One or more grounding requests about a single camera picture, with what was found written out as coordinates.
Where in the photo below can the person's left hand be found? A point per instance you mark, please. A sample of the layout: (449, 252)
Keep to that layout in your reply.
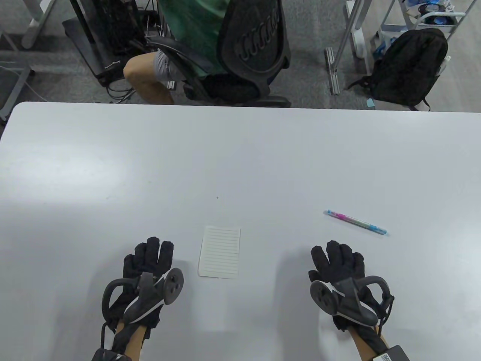
(150, 255)

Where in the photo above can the person's right hand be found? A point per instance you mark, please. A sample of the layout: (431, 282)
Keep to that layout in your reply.
(342, 259)

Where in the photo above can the pink and blue permanent marker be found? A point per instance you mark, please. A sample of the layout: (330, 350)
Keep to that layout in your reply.
(355, 222)

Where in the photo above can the lined white letter paper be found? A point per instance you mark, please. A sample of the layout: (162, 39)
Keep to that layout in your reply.
(220, 252)

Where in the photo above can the person's left forearm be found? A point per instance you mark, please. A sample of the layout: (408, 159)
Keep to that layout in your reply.
(134, 344)

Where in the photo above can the person's right forearm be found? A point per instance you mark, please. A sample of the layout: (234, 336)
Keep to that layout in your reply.
(362, 344)

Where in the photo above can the grey left hand controller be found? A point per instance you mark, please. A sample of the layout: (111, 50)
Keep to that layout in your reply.
(173, 284)

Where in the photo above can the grey hand controller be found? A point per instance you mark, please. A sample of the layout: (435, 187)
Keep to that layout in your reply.
(323, 293)
(173, 284)

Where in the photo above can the grey right hand controller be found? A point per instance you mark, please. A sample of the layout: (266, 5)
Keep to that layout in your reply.
(323, 293)

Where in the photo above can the black right wrist box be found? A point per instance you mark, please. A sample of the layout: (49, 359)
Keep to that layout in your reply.
(394, 354)

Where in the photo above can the black wrist box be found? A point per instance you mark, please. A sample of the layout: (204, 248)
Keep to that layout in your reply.
(107, 355)
(394, 354)

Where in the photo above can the black left wrist box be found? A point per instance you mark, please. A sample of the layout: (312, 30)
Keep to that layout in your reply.
(107, 355)

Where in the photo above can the blue sticky note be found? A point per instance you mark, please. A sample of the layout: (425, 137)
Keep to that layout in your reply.
(371, 103)

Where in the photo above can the aluminium profile bar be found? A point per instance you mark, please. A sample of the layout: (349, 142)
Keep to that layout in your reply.
(333, 79)

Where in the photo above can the black backpack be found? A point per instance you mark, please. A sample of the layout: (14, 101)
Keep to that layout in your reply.
(409, 67)

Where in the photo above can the blue plastic bag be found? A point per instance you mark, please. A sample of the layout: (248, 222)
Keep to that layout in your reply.
(383, 47)

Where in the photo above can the white table leg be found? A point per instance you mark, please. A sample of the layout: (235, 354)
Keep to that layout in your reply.
(359, 41)

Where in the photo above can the black computer tower stand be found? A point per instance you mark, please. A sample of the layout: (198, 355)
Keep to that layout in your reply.
(109, 30)

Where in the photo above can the black office chair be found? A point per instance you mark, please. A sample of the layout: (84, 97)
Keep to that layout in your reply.
(255, 37)

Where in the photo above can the white metal cart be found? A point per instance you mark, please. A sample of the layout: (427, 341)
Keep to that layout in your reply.
(409, 15)

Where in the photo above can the white desk leg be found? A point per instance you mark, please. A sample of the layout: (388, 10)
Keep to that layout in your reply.
(35, 26)

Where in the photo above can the grey table frame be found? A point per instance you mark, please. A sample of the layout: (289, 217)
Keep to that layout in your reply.
(17, 86)

